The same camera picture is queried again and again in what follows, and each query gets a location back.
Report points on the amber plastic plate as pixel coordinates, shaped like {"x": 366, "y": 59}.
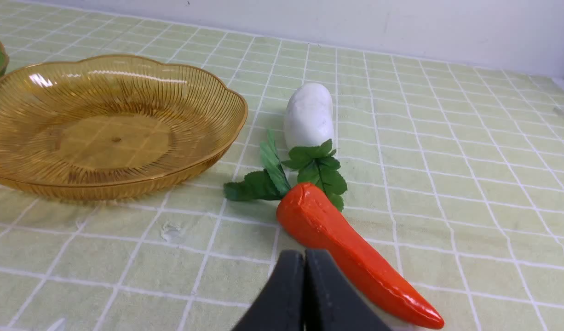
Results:
{"x": 113, "y": 127}

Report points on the orange carrot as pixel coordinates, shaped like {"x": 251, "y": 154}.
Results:
{"x": 309, "y": 188}

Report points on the green checked tablecloth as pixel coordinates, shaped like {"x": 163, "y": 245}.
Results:
{"x": 455, "y": 175}

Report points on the white radish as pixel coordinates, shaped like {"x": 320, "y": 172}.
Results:
{"x": 309, "y": 133}

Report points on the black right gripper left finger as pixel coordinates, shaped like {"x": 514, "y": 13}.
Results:
{"x": 278, "y": 307}

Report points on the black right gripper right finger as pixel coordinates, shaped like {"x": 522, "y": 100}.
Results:
{"x": 331, "y": 304}

